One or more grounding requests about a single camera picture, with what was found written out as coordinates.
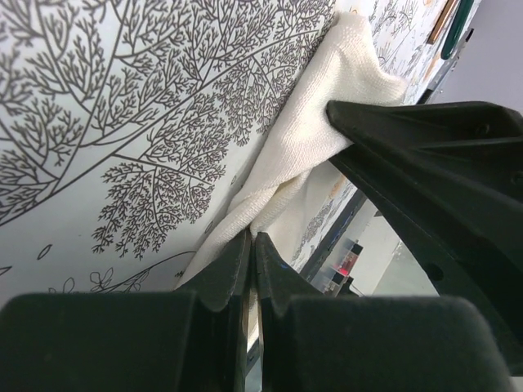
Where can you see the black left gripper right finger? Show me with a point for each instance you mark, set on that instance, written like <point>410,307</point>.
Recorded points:
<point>313,342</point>

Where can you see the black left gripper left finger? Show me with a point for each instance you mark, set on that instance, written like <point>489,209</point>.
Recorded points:
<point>191,339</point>

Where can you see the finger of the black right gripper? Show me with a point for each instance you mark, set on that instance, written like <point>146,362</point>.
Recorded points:
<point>468,144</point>
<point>468,242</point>

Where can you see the white cloth napkin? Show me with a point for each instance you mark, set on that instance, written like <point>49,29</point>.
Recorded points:
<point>274,198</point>

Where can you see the rose gold knife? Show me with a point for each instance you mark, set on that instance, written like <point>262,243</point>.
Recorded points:
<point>441,21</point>

